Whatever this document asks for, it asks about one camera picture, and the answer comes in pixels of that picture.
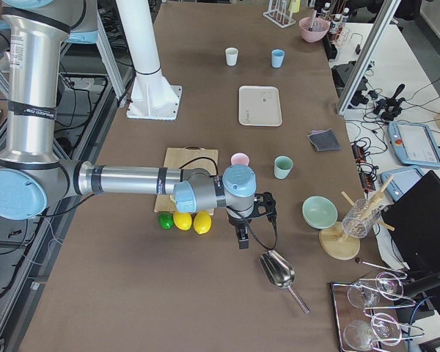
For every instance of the yellow lemon near lime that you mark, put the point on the yellow lemon near lime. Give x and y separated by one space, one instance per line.
183 221

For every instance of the wooden cutting board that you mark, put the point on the wooden cutting board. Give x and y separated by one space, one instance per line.
176 157

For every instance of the pink bowl with ice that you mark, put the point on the pink bowl with ice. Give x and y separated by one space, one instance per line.
320 28

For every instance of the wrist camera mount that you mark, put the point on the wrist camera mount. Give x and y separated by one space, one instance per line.
265 205

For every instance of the blue teach pendant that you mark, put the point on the blue teach pendant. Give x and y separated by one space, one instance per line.
403 179
413 144

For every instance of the green cup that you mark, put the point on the green cup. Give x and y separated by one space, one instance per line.
282 167

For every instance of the cream white cup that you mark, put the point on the cream white cup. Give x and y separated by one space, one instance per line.
231 56

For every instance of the grey folded cloth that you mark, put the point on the grey folded cloth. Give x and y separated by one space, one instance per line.
324 140

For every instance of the yellow lemon far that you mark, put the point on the yellow lemon far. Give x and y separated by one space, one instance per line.
202 222

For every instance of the metal muddler in bowl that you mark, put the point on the metal muddler in bowl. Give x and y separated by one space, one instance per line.
312 21

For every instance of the green lime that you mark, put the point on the green lime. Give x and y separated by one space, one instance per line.
166 221

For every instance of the beige rabbit tray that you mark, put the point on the beige rabbit tray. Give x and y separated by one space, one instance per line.
259 106

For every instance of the black monitor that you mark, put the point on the black monitor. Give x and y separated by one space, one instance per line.
416 218

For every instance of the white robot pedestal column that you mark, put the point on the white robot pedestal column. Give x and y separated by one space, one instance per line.
152 96

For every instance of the wine glass upper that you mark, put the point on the wine glass upper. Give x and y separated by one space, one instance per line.
368 292

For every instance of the wooden cup tree stand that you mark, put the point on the wooden cup tree stand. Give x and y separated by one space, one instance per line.
344 247

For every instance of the clear glass on stand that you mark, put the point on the clear glass on stand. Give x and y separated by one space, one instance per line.
359 220

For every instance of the wine glass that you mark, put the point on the wine glass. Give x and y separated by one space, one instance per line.
381 330
368 292

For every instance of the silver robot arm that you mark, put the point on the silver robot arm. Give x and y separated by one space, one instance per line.
33 177

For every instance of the pink cup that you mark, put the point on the pink cup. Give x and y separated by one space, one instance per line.
239 159

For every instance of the wine glass lower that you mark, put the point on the wine glass lower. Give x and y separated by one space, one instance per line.
381 330

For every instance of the metal scoop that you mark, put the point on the metal scoop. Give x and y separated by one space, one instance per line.
281 274

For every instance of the mirror tray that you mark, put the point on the mirror tray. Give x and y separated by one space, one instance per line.
345 313

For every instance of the green bowl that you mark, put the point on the green bowl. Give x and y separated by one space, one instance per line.
319 212

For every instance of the white wire rack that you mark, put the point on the white wire rack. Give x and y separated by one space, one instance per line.
281 12

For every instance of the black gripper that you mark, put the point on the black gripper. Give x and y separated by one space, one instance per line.
237 221

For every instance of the aluminium frame post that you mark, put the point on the aluminium frame post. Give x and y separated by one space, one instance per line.
383 19

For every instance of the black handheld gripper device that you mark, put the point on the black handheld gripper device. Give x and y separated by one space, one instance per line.
390 108

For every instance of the blue cup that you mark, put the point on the blue cup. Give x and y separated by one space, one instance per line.
277 58

